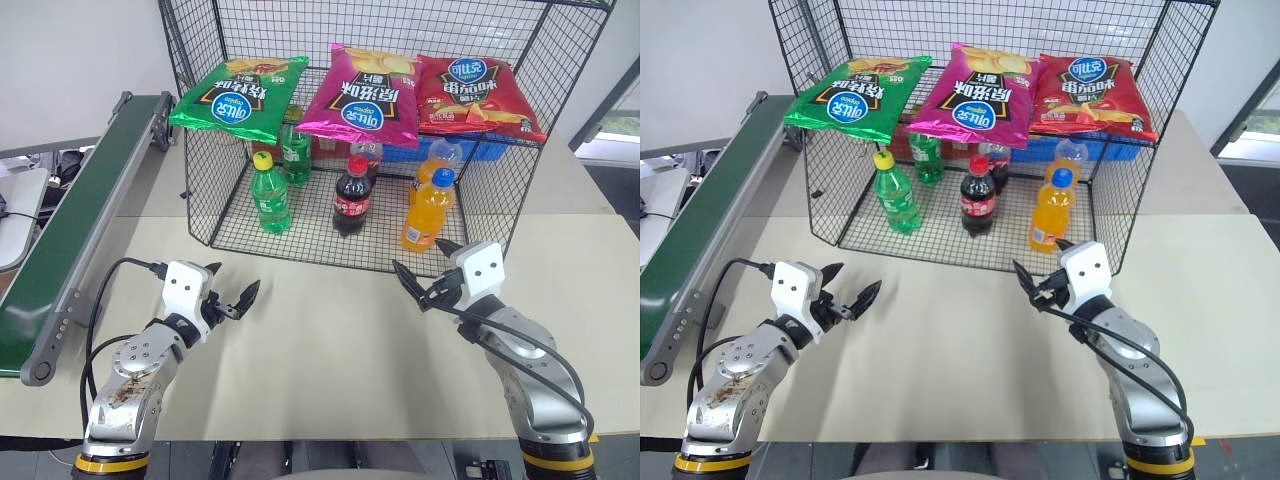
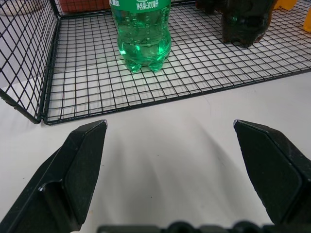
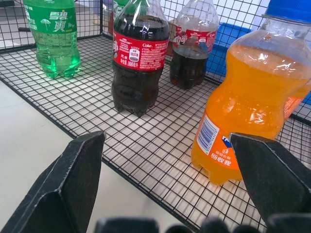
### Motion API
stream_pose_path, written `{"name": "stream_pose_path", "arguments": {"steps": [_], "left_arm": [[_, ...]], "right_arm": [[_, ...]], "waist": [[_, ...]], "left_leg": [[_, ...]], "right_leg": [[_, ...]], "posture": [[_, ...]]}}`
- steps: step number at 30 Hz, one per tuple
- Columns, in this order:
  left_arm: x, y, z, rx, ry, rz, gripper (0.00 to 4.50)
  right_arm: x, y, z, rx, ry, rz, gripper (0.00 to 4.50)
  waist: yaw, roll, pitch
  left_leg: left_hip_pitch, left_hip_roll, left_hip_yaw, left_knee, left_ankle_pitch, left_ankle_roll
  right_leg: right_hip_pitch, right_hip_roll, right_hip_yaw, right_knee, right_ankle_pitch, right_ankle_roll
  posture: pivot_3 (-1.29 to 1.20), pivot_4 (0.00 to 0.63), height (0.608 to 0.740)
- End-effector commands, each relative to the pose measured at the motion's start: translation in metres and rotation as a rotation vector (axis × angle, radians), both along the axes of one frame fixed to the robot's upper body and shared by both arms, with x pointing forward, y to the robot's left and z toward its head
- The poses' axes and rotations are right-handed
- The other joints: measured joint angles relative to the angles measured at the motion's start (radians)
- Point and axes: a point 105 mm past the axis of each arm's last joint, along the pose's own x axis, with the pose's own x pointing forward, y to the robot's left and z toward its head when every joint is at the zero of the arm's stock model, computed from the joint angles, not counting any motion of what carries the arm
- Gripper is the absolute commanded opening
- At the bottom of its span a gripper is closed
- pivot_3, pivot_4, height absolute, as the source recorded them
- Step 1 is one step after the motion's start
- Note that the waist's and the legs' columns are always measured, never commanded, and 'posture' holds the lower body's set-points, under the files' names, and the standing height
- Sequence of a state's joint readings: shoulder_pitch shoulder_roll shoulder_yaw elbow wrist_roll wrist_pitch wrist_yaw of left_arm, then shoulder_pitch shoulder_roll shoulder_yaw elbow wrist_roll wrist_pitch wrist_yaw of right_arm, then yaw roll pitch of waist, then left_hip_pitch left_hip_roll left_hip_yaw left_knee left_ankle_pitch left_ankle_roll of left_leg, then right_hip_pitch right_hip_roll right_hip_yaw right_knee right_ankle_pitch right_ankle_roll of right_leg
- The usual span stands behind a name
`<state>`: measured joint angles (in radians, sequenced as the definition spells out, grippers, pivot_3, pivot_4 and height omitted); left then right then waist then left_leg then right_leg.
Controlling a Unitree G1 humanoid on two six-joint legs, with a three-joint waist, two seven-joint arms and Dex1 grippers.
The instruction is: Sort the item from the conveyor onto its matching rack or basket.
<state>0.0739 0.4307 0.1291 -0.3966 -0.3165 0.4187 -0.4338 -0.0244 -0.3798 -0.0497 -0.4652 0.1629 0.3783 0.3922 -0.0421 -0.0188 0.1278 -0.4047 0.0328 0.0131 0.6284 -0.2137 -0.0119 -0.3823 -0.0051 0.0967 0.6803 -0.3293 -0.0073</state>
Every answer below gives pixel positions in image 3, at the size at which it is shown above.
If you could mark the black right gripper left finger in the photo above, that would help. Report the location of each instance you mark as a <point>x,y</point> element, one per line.
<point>65,184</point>

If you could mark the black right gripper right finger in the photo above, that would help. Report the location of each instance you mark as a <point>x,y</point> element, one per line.
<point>269,174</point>

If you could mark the orange Fanta soda bottle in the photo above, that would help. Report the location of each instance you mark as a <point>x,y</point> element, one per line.
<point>295,99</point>
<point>255,97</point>

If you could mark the full Coca-Cola bottle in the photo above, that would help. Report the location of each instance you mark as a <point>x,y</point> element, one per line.
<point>138,72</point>

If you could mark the blue plastic bin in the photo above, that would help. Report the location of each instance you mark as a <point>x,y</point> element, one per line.
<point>224,48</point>

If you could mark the half-empty Coca-Cola bottle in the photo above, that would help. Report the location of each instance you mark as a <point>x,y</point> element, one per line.
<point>189,60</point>

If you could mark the green Sprite bottle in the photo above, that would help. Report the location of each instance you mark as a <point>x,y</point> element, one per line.
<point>118,8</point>
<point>56,43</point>

